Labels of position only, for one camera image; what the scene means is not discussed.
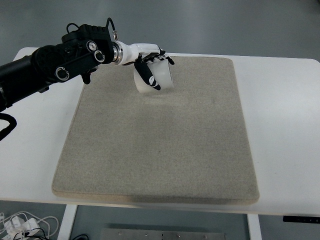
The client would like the black table control panel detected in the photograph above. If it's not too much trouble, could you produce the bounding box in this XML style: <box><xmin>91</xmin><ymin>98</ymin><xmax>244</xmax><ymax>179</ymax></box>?
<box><xmin>282</xmin><ymin>215</ymin><xmax>320</xmax><ymax>224</ymax></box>

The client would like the metal base plate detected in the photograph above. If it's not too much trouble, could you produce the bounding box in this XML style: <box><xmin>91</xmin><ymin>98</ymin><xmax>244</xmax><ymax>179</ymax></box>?
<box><xmin>100</xmin><ymin>228</ymin><xmax>226</xmax><ymax>240</ymax></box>

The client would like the beige felt mat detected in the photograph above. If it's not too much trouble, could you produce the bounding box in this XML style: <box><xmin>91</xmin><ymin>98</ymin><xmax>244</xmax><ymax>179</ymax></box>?
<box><xmin>52</xmin><ymin>56</ymin><xmax>260</xmax><ymax>205</ymax></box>

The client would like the white power strip with cables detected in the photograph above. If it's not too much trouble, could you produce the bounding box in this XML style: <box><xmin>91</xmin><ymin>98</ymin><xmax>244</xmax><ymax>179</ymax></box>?
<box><xmin>0</xmin><ymin>211</ymin><xmax>60</xmax><ymax>240</ymax></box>

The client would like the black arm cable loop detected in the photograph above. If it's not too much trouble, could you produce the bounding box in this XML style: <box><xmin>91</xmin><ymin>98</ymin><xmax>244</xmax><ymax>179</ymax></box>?
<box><xmin>0</xmin><ymin>112</ymin><xmax>18</xmax><ymax>142</ymax></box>

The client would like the white plastic cup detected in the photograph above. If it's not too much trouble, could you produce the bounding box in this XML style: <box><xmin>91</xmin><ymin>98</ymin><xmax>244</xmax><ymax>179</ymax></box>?
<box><xmin>133</xmin><ymin>60</ymin><xmax>174</xmax><ymax>94</ymax></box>

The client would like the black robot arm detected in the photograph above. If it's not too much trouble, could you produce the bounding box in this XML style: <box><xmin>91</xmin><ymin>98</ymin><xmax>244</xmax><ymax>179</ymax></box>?
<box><xmin>0</xmin><ymin>18</ymin><xmax>174</xmax><ymax>111</ymax></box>

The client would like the white table leg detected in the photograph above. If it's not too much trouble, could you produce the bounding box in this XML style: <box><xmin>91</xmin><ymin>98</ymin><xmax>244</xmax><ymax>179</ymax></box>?
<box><xmin>57</xmin><ymin>204</ymin><xmax>78</xmax><ymax>240</ymax></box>

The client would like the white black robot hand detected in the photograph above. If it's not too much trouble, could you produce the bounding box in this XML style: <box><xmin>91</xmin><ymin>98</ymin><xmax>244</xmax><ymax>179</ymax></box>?
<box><xmin>112</xmin><ymin>41</ymin><xmax>175</xmax><ymax>91</ymax></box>

